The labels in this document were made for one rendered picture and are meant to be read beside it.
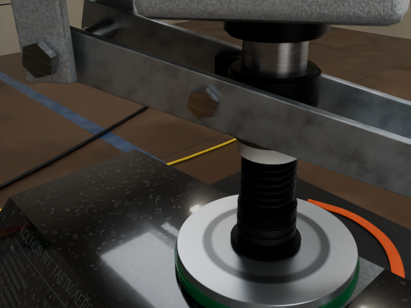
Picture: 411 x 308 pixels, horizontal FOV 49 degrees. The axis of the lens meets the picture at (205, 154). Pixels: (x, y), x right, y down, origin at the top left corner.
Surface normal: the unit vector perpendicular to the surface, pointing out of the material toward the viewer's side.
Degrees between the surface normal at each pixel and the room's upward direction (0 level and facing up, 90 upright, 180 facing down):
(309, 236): 0
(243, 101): 90
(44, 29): 90
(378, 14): 113
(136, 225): 0
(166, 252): 0
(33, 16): 90
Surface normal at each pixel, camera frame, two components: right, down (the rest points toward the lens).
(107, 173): -0.02, -0.89
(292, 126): -0.26, 0.44
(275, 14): -0.23, 0.75
